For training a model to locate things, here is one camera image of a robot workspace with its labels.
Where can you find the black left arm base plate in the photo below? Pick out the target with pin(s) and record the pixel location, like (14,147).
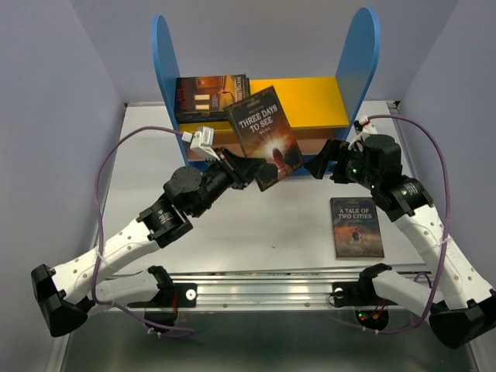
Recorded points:
(181,295)

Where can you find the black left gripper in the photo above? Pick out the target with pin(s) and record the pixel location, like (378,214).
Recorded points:
(246,168)

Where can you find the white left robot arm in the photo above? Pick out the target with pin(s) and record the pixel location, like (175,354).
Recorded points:
(153,229)

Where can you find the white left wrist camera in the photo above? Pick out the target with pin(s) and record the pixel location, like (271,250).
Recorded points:
(201,142)

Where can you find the Animal Farm book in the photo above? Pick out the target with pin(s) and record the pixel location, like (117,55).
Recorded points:
(201,121)

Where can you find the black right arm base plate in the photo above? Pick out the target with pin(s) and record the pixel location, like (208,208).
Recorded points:
(350,293)

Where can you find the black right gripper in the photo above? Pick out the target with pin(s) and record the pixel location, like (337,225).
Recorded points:
(331,151)

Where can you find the aluminium mounting rail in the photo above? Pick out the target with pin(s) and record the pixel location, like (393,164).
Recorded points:
(235,293)

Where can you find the Three Days To See book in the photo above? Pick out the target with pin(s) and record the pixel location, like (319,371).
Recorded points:
(263,131)

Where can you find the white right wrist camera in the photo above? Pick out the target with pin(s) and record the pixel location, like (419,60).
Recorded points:
(363,128)

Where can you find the Tale Of Two Cities book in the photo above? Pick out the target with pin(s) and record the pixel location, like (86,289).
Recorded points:
(355,229)

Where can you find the Edward Tulane brown book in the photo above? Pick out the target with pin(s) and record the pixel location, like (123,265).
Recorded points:
(205,93)

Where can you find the blue yellow wooden bookshelf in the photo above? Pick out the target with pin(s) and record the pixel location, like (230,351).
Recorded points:
(316,107)

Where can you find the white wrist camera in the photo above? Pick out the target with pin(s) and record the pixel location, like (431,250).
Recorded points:
(363,128)
(201,142)

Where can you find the Little Women floral book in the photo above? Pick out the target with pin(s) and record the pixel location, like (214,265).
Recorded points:
(190,117)

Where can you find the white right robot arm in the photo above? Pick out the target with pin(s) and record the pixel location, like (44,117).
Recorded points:
(460,304)

